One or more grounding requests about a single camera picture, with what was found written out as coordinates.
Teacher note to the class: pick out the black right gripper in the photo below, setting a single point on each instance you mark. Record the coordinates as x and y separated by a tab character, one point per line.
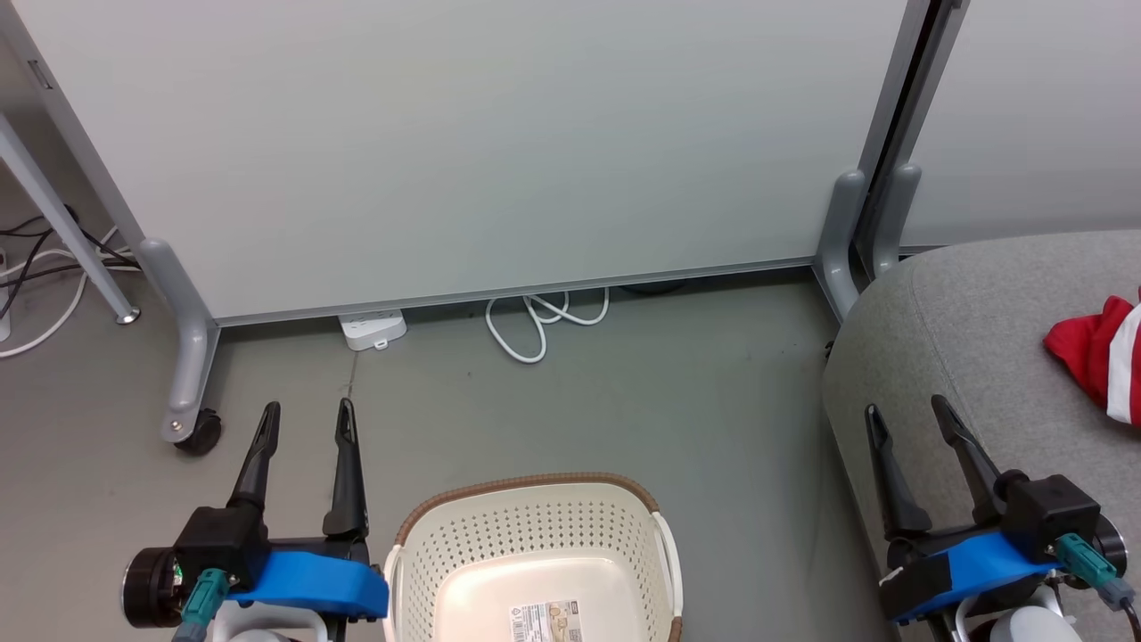
1047	508

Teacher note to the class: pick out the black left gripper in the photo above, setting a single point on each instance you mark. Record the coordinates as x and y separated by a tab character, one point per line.
218	539

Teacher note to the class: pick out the red basketball jersey white trim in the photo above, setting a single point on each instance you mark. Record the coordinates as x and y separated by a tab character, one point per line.
1083	348

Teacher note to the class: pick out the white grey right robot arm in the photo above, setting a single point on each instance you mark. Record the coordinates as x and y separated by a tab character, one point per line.
1025	624

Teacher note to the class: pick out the cream perforated laundry basket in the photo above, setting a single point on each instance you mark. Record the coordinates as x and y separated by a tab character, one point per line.
535	544

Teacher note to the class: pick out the printed basket label sticker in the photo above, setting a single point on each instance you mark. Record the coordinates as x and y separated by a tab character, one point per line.
545	622

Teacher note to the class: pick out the black caster wheel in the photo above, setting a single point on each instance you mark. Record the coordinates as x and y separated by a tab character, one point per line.
203	434

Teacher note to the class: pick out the grey fabric sofa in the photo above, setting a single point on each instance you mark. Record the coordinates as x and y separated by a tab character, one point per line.
972	357

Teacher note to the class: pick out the grey partition foot with caster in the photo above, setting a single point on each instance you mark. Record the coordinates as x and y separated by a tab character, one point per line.
189	357

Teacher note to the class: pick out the white power strip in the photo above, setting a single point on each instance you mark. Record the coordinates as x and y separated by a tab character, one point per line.
373	328

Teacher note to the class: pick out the grey metal table leg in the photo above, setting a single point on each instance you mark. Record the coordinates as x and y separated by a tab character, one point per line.
62	223

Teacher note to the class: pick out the narrow white partition panel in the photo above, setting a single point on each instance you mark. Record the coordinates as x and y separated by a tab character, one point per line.
1043	116

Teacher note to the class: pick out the wide white partition panel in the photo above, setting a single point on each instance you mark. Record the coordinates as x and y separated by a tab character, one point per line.
490	143

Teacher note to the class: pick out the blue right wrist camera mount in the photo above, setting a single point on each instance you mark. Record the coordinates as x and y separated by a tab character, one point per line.
980	566

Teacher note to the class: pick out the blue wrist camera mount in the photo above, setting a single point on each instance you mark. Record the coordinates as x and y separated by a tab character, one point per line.
312	584
980	566

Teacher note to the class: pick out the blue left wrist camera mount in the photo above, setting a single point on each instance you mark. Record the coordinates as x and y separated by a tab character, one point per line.
312	584

